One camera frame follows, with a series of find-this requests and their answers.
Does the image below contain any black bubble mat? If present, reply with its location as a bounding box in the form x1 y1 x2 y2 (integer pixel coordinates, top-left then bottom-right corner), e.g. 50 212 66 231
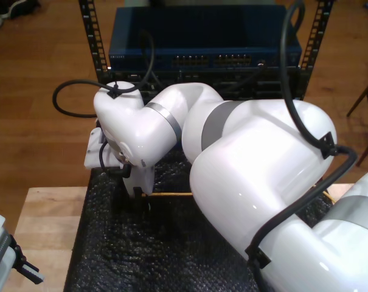
63 145 335 292

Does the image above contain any black rack server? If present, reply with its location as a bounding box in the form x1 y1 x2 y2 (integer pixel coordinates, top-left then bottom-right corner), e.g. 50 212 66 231
110 70 303 101

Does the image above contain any black perforated rack post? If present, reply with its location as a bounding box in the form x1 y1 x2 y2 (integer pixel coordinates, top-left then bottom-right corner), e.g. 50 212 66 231
78 0 111 83
297 0 336 101

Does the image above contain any blue network switch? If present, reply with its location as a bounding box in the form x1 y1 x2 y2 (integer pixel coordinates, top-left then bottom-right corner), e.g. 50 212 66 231
108 6 302 73

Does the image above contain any gripper short black cable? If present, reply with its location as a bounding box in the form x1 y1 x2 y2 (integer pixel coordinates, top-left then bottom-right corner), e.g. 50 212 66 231
99 141 132 178

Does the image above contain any dark sneaker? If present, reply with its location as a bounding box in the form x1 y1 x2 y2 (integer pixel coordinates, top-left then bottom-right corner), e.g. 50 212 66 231
0 0 42 19

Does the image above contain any arm long black cable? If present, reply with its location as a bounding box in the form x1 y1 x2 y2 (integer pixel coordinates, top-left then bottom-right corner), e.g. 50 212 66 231
52 0 358 292

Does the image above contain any yellow network cable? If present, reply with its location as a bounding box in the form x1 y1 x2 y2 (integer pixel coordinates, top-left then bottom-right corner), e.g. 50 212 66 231
142 190 336 207

